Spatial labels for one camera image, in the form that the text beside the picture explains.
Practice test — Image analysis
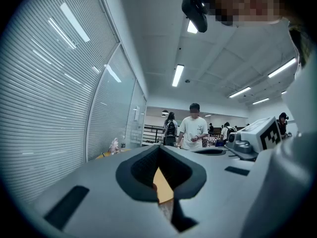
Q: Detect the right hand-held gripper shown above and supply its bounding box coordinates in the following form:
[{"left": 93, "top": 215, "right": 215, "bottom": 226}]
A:
[{"left": 192, "top": 116, "right": 283, "bottom": 161}]

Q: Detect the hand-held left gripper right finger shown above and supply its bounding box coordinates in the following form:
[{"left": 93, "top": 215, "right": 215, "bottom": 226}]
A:
[{"left": 159, "top": 144, "right": 270, "bottom": 238}]

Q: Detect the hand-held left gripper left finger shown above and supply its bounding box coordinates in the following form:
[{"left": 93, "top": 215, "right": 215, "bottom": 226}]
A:
[{"left": 31, "top": 144, "right": 184, "bottom": 238}]

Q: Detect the checkered tablecloth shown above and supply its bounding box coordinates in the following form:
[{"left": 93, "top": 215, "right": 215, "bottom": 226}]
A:
[{"left": 202, "top": 135, "right": 220, "bottom": 148}]

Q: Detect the black metal railing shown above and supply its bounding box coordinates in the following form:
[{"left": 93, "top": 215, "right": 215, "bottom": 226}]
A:
[{"left": 143, "top": 124, "right": 164, "bottom": 144}]

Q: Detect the long ceiling light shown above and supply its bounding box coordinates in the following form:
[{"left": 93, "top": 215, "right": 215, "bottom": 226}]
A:
[
  {"left": 228, "top": 86, "right": 252, "bottom": 99},
  {"left": 187, "top": 20, "right": 199, "bottom": 34},
  {"left": 171, "top": 63, "right": 185, "bottom": 88},
  {"left": 252, "top": 97, "right": 270, "bottom": 106},
  {"left": 267, "top": 57, "right": 297, "bottom": 79}
]

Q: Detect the glass partition with blinds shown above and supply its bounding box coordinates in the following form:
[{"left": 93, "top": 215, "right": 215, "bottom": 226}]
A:
[{"left": 0, "top": 0, "right": 149, "bottom": 205}]

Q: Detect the person's head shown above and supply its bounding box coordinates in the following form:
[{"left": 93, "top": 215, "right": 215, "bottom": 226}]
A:
[{"left": 212, "top": 0, "right": 293, "bottom": 27}]

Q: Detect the black head-worn camera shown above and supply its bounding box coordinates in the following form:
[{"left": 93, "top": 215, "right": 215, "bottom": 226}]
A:
[{"left": 181, "top": 0, "right": 209, "bottom": 33}]

